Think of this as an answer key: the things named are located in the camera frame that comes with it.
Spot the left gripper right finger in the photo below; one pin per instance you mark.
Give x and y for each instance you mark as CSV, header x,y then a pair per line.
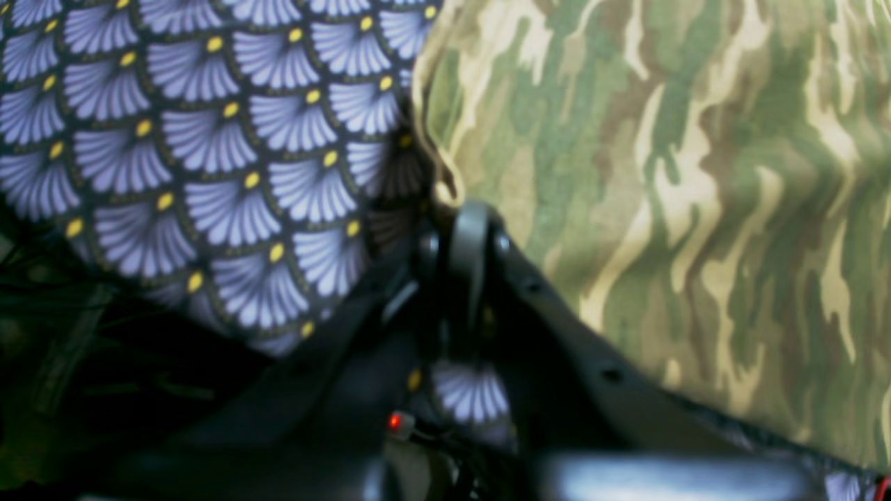
x,y
589,426

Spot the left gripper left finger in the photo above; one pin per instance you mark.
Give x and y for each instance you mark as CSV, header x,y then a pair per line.
x,y
315,426

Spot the camouflage T-shirt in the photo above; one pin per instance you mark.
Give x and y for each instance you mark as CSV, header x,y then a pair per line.
x,y
706,183

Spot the purple fan-pattern tablecloth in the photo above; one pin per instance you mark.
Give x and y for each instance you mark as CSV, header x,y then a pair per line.
x,y
240,161

